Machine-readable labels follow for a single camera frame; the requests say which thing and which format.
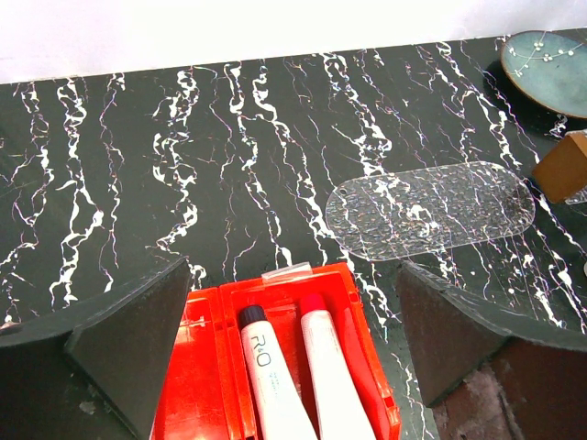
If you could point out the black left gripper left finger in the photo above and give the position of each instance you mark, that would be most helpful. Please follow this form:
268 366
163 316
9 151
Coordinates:
96 369

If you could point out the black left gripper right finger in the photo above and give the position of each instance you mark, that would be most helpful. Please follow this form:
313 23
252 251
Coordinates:
488 372

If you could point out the white toothpaste tube red cap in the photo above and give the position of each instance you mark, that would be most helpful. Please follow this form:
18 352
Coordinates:
339 409

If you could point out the clear acrylic toothbrush holder rack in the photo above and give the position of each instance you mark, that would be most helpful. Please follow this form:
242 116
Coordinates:
562 173

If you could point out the white toothpaste tube black cap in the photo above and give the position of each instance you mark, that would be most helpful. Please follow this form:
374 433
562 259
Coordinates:
280 409

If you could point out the clear acrylic oval tray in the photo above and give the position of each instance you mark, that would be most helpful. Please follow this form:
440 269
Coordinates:
408 213

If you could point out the red plastic organizer bin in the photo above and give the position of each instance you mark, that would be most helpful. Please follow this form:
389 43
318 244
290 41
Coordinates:
288 355

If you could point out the teal ceramic plate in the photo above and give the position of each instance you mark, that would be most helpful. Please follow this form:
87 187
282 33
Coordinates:
548 68

